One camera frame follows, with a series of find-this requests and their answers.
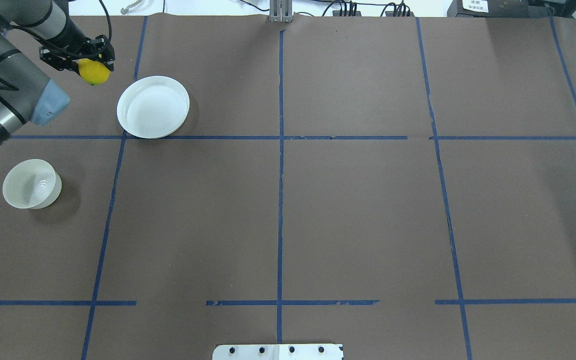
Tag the white plate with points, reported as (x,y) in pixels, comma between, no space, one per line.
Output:
(153,107)

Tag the black computer box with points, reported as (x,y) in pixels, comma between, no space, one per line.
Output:
(515,9)

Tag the far orange black connector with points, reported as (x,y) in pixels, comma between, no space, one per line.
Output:
(347,9)

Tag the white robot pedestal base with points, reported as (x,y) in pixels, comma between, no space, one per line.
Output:
(294,351)

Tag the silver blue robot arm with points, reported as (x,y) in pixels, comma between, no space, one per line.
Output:
(27,94)

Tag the white bowl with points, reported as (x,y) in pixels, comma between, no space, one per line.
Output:
(32,184)

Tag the yellow lemon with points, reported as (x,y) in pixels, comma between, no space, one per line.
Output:
(93,72)

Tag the aluminium frame post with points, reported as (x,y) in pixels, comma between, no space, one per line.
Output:
(281,11)

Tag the near orange black connector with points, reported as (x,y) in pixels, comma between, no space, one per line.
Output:
(397,10)

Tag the orange black connector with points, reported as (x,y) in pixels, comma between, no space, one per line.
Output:
(397,10)
(347,9)

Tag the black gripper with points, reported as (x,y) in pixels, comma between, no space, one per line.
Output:
(74,35)

